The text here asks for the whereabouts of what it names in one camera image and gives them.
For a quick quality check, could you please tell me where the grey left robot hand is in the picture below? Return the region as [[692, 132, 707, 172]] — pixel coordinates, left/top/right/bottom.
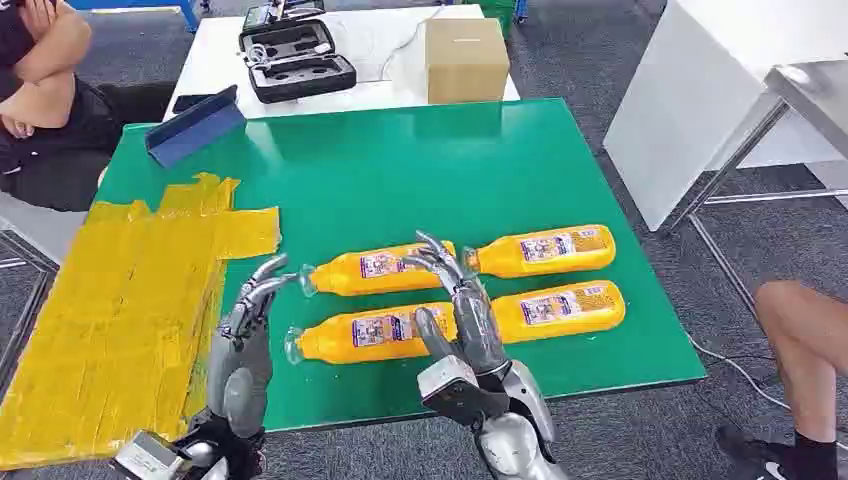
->
[[205, 253, 300, 440]]

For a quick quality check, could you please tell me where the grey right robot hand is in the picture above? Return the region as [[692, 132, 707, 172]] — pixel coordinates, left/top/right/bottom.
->
[[401, 230, 513, 376]]

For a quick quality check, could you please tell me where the orange drink bottle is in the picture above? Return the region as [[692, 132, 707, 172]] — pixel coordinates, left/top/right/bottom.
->
[[491, 279, 627, 345], [298, 241, 458, 298], [284, 302, 460, 366], [462, 224, 618, 280]]

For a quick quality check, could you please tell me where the yellow sheet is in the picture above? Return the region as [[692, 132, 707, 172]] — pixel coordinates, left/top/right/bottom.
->
[[0, 172, 284, 472]]

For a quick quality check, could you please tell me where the green mat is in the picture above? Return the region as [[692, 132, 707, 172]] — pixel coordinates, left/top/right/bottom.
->
[[95, 97, 709, 435]]

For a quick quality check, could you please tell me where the blue folding stand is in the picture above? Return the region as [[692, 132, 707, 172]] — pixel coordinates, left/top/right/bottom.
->
[[144, 84, 248, 170]]

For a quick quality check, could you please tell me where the cardboard box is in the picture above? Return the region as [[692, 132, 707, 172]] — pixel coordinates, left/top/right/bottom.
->
[[424, 17, 512, 106]]

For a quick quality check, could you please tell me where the black phone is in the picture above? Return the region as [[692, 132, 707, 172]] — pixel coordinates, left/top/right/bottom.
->
[[172, 93, 218, 115]]

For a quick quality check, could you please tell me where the white table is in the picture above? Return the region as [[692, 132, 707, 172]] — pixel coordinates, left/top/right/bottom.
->
[[162, 3, 522, 123]]

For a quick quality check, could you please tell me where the white panel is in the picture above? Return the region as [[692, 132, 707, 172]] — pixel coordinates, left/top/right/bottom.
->
[[602, 0, 848, 234]]

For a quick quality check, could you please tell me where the green crate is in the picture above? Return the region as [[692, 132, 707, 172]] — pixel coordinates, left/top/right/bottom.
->
[[479, 0, 522, 38]]

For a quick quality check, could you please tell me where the black open foam case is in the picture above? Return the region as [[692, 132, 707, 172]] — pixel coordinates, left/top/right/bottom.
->
[[237, 18, 358, 105]]

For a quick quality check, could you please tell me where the seated person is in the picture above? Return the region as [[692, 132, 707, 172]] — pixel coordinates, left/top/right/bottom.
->
[[0, 0, 177, 214]]

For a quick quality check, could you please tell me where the dark device case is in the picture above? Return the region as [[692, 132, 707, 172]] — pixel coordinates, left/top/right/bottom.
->
[[241, 0, 327, 34]]

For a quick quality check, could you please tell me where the steel bench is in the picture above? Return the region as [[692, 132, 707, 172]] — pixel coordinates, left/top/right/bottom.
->
[[657, 59, 848, 321]]

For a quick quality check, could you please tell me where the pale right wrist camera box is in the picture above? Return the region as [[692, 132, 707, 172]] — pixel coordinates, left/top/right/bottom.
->
[[417, 355, 511, 427]]

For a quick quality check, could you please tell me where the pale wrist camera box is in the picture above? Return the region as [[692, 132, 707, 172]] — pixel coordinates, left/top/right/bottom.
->
[[417, 355, 511, 427], [113, 430, 190, 480]]

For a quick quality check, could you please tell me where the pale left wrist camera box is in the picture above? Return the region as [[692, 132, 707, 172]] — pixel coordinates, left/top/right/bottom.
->
[[113, 430, 190, 480]]

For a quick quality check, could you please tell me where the grey metal frame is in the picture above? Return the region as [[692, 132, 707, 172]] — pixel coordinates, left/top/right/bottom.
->
[[0, 223, 62, 393]]

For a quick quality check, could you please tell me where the pale floor cable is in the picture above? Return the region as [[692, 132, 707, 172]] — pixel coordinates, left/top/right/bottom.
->
[[684, 329, 794, 413]]

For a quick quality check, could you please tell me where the white cable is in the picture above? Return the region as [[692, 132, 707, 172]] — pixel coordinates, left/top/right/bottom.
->
[[376, 6, 446, 85]]

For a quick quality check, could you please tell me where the blue metal frame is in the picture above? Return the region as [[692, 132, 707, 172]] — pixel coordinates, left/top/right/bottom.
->
[[66, 0, 204, 33]]

